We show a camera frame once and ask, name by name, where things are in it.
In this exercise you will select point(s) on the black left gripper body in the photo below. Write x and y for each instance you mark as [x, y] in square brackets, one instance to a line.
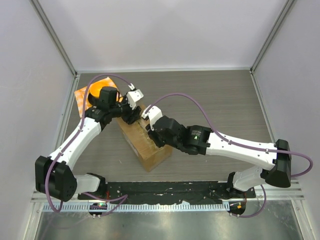
[128, 114]

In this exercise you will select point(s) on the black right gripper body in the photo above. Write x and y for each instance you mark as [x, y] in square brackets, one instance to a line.
[158, 140]

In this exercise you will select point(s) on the brown cardboard express box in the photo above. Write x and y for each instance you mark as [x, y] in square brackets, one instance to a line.
[149, 155]

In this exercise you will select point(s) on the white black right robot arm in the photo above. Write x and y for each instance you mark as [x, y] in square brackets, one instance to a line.
[271, 161]

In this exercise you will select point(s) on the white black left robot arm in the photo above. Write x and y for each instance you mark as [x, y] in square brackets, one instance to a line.
[54, 174]

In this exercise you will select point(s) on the orange bowl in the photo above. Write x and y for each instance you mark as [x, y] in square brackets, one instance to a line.
[95, 89]

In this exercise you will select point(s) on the orange patterned cloth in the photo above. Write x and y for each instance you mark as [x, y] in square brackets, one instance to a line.
[80, 93]

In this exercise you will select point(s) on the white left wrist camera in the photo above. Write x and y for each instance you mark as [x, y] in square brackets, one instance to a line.
[133, 96]

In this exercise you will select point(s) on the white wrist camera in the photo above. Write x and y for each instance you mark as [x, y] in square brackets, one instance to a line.
[152, 114]
[133, 96]

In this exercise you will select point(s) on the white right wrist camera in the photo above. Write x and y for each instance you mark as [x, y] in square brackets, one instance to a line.
[152, 114]

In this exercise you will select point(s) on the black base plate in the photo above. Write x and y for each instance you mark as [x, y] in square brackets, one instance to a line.
[174, 192]

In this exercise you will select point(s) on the aluminium frame rail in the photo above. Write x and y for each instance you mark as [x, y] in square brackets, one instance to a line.
[53, 35]

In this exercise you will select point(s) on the slotted cable duct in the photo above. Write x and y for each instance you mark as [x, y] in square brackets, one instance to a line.
[91, 206]

